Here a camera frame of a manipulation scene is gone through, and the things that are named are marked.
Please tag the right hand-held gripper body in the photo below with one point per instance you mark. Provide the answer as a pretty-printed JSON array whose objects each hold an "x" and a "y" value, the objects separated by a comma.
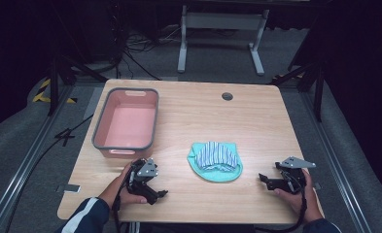
[{"x": 292, "y": 176}]

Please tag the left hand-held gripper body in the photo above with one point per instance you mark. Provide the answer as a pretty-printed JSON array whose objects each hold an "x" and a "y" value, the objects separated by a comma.
[{"x": 145, "y": 170}]

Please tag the pink basket with grey rim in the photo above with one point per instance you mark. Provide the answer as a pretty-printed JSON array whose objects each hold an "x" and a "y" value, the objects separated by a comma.
[{"x": 130, "y": 124}]

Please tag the teal and striped cloth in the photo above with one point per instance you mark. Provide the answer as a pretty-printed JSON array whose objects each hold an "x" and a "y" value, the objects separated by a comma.
[{"x": 216, "y": 157}]

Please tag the person's right hand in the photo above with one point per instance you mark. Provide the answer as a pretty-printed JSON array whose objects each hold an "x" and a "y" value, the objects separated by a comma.
[{"x": 303, "y": 204}]

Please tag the person's left hand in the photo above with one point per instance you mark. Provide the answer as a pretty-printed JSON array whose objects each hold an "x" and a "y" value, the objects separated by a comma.
[{"x": 114, "y": 191}]

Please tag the grey tape piece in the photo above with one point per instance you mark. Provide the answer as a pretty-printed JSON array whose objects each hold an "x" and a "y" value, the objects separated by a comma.
[{"x": 69, "y": 188}]

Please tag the black tape cross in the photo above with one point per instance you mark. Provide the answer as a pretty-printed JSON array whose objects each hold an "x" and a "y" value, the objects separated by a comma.
[{"x": 64, "y": 136}]

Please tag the grey table grommet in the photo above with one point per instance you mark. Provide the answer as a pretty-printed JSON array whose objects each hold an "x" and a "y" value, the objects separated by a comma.
[{"x": 227, "y": 96}]

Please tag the black metal stand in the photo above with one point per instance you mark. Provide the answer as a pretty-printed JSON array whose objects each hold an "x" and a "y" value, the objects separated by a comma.
[
  {"x": 54, "y": 84},
  {"x": 318, "y": 84}
]

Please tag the yellow and black hazard tape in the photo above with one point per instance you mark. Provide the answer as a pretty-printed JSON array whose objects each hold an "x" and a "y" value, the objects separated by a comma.
[{"x": 44, "y": 85}]

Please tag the grey metal floor rail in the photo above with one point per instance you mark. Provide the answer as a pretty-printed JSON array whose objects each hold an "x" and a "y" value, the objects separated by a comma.
[
  {"x": 23, "y": 168},
  {"x": 336, "y": 168}
]

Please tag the white metal desk frame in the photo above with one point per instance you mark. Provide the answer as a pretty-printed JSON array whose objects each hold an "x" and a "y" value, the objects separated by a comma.
[{"x": 222, "y": 21}]

